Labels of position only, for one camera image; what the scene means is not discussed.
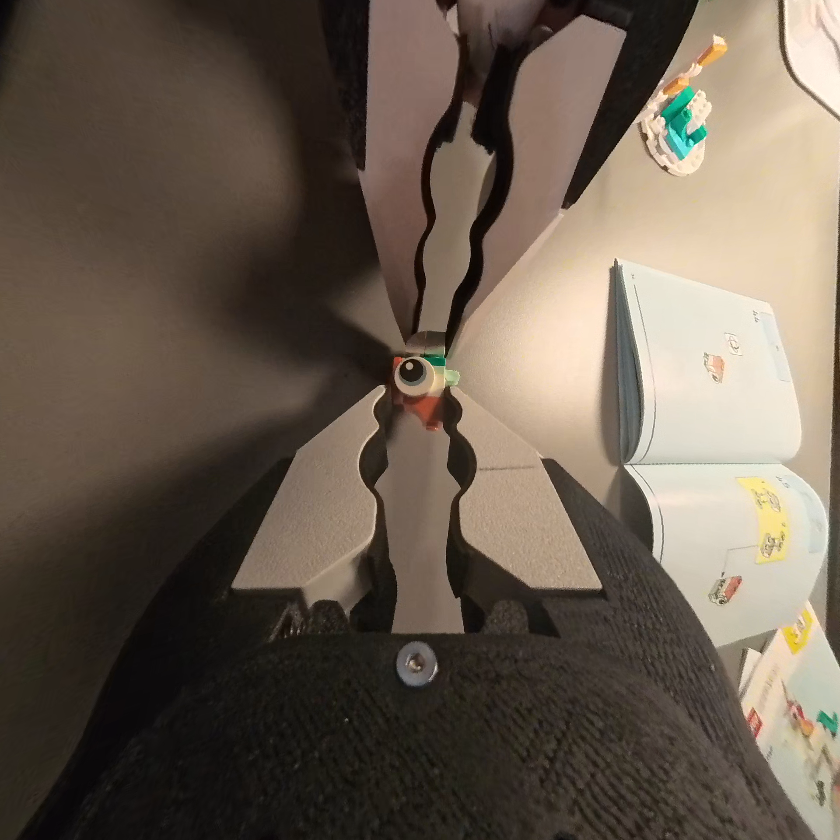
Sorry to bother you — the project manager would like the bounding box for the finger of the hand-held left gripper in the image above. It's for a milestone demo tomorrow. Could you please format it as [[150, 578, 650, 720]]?
[[446, 28, 626, 344], [363, 0, 462, 344]]

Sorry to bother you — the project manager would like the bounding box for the closed unicorn cover instruction booklet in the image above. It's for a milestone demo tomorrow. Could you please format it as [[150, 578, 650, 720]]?
[[738, 600, 840, 818]]

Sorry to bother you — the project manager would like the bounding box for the orange lego brick assembly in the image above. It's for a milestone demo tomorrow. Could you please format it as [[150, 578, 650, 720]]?
[[392, 354, 462, 434]]

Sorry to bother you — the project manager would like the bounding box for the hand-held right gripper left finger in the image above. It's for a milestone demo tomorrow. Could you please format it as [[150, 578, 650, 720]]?
[[231, 385, 400, 619]]

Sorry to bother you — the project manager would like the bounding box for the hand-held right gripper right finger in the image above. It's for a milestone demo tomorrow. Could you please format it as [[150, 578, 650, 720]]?
[[440, 392, 604, 619]]

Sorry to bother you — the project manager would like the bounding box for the pale blue instruction booklet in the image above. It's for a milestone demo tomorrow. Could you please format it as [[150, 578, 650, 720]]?
[[613, 258, 830, 647]]

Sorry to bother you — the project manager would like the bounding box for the white teal lego model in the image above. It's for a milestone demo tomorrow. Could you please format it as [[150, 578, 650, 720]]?
[[638, 36, 728, 179]]

